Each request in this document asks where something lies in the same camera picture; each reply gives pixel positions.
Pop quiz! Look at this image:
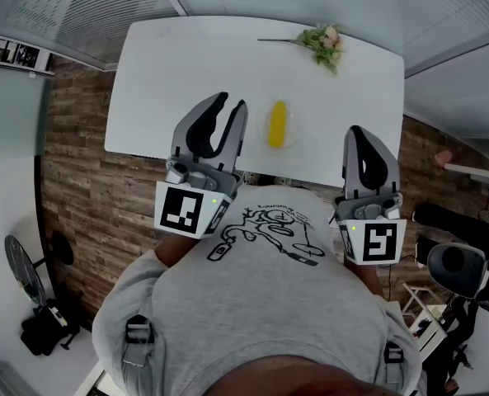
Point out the white storage cart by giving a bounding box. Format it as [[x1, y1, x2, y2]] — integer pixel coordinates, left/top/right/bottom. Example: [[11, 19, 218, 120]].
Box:
[[408, 303, 449, 354]]

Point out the grey harness strap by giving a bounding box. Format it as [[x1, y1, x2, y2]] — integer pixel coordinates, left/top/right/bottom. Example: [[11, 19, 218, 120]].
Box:
[[382, 340, 405, 387], [121, 313, 157, 366]]

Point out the grey office chair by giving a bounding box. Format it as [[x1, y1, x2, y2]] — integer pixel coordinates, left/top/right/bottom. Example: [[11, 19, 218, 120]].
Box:
[[427, 242, 489, 317]]

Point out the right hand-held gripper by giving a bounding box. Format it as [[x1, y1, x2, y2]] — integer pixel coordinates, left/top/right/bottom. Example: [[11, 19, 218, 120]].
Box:
[[333, 125, 407, 266]]

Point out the person's right forearm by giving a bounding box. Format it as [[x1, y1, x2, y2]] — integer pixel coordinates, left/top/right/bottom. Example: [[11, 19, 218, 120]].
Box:
[[345, 262, 383, 299]]

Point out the round black side table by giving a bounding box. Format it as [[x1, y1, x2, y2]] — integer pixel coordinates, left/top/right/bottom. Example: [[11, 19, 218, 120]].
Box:
[[3, 233, 47, 304]]

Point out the black padded object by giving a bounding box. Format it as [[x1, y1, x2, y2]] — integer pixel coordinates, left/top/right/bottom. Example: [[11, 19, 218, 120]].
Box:
[[411, 203, 489, 243]]

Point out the black round stool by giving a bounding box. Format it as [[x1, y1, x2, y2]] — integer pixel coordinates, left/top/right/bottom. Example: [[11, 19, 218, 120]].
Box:
[[49, 231, 75, 266]]

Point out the black bag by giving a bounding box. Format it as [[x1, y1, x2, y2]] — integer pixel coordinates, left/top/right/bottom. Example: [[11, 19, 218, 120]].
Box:
[[20, 299, 81, 357]]

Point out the person's face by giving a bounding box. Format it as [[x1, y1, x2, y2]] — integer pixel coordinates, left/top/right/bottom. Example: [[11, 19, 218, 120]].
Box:
[[202, 355, 397, 396]]

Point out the flower bouquet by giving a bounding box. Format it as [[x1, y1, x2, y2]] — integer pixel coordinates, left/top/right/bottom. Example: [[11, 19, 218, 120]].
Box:
[[256, 22, 346, 77]]

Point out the grey printed t-shirt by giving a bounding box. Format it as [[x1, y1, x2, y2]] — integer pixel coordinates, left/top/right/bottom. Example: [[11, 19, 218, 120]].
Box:
[[92, 183, 429, 396]]

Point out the white plate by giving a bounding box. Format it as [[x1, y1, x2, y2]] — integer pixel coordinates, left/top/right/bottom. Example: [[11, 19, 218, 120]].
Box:
[[256, 96, 302, 150]]

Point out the person's left forearm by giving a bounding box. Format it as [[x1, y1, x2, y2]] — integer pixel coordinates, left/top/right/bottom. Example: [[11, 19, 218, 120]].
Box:
[[155, 229, 202, 269]]

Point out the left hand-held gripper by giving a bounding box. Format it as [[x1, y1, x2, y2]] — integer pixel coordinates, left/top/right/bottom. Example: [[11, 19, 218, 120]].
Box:
[[153, 92, 249, 240]]

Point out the white desk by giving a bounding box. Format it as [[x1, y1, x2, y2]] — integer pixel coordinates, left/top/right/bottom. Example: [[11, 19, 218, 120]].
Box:
[[105, 14, 406, 189], [444, 163, 489, 187]]

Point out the yellow corn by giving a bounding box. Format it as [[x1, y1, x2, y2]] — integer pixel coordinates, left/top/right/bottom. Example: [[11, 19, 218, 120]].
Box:
[[267, 101, 289, 149]]

